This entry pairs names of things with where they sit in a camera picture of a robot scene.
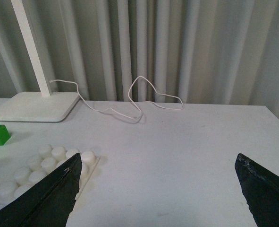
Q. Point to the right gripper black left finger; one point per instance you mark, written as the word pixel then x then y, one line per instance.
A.
pixel 49 202

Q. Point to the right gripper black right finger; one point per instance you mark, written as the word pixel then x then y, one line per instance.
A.
pixel 260 188

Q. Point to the white desk lamp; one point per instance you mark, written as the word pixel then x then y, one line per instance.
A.
pixel 43 106

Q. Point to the white studded base plate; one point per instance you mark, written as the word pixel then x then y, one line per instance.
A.
pixel 39 166

